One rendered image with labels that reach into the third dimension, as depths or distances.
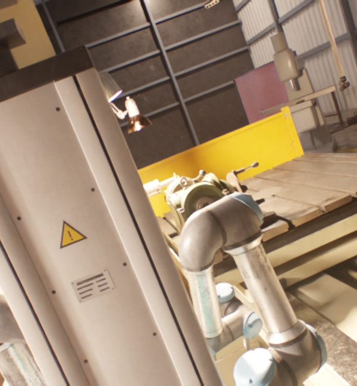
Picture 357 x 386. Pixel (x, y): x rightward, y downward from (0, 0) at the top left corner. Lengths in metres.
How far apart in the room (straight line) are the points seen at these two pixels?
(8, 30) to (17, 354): 0.81
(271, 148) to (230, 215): 3.53
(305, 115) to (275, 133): 3.22
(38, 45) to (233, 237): 1.74
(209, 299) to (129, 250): 0.42
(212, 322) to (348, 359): 0.44
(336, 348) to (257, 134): 3.29
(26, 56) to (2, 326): 1.70
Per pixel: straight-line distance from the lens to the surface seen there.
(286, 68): 7.59
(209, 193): 1.78
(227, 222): 1.09
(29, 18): 2.56
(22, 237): 0.88
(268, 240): 1.87
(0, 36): 0.89
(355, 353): 1.48
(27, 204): 0.86
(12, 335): 1.12
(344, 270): 2.03
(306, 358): 1.23
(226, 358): 2.16
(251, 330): 1.37
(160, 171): 4.26
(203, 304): 1.21
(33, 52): 2.51
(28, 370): 1.28
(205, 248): 1.07
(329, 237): 1.96
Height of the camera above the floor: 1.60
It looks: 10 degrees down
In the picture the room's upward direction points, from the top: 22 degrees counter-clockwise
